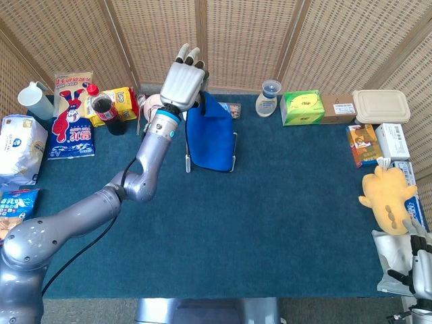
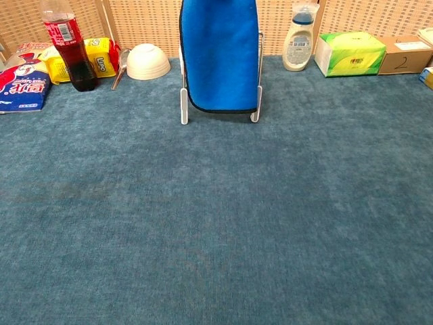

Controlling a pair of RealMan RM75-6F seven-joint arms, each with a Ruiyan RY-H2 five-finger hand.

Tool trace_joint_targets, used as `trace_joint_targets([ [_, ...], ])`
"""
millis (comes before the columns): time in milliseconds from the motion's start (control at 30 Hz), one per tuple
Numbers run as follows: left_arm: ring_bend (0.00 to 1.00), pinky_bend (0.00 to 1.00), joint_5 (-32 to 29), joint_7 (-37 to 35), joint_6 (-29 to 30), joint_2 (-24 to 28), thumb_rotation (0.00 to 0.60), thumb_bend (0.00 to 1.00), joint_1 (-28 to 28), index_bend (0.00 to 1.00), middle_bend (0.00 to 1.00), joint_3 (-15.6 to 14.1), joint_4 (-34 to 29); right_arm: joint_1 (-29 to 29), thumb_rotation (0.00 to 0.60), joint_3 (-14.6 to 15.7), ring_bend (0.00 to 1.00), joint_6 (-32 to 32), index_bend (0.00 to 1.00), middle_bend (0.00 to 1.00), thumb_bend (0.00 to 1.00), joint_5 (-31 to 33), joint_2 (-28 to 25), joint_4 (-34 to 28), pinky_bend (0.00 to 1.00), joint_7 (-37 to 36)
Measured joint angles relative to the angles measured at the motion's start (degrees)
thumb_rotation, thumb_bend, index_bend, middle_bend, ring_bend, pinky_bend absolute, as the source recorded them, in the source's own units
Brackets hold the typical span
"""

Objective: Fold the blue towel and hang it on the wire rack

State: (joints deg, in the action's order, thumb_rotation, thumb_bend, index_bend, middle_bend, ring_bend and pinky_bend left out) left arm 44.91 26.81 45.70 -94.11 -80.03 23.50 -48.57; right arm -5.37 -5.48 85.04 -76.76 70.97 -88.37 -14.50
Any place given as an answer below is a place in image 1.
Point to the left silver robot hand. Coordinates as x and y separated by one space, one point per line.
182 84

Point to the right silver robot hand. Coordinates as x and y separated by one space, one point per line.
420 266

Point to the grey and blue cloth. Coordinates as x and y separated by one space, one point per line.
211 135

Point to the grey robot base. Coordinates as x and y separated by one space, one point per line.
209 312

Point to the white plastic pouch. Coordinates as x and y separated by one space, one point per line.
395 256

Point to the cream upturned bowl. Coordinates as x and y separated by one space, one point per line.
150 106

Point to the metal spoon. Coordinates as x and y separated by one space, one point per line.
139 111

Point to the blue white toothpaste box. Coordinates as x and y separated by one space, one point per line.
414 209

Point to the clear candy box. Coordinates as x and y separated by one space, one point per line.
234 109

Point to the yellow biscuit bag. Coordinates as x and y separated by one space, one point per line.
125 101

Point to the woven bamboo folding screen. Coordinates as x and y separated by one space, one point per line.
236 40

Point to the yellow plush toy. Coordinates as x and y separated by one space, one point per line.
388 195

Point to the cola bottle red label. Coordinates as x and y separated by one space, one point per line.
104 111

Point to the cream detergent bottle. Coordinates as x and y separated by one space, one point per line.
266 106

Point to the white and blue box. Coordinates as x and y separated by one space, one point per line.
406 168

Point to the green tissue pack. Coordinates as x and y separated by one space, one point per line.
302 108

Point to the red white blue snack bag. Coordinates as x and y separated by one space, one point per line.
69 135

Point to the white labelled box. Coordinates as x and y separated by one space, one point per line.
393 141

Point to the orange and blue box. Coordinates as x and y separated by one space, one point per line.
364 145

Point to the white plastic pitcher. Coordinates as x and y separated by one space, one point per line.
35 103

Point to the blue table cloth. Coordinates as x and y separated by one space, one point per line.
270 219

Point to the brown cardboard box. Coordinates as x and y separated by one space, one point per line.
339 109

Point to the beige lidded food container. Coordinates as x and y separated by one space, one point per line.
381 106

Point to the white blue-printed bag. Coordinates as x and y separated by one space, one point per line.
20 148

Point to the blue chips bag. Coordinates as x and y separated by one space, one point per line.
15 206

